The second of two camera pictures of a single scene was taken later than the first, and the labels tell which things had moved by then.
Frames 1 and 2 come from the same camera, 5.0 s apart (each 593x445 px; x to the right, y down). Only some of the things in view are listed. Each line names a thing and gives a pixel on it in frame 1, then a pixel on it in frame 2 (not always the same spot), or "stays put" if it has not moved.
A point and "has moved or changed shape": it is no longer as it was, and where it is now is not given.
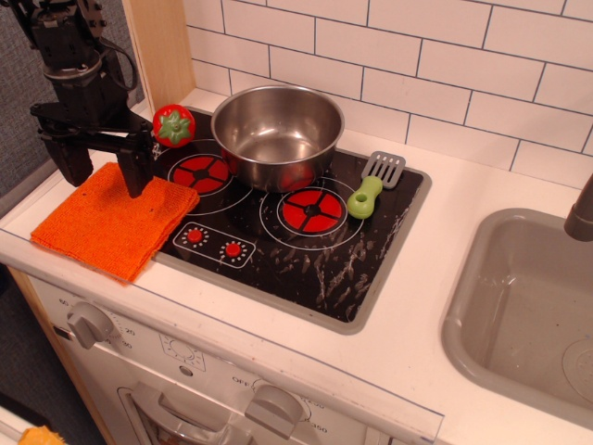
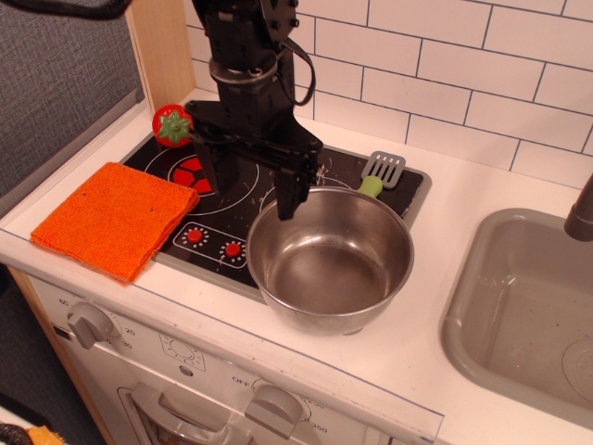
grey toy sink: (517, 312) stays put
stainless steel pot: (278, 138) has moved or changed shape
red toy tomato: (173, 125) stays put
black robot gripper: (89, 103) → (255, 115)
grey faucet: (578, 223) stays put
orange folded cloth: (112, 235) stays put
